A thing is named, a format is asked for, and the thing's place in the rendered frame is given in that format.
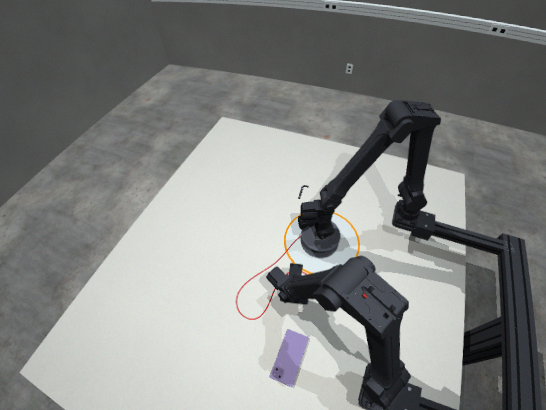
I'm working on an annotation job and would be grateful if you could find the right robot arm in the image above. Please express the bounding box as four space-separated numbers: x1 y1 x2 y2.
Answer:
298 100 441 231

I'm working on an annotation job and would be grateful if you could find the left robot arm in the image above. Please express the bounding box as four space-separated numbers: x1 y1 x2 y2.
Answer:
266 256 411 410

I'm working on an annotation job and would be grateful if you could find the purple smartphone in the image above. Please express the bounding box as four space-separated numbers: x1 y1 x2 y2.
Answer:
270 329 309 387

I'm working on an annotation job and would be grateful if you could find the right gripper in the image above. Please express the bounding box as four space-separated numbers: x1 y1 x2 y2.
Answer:
314 216 335 239

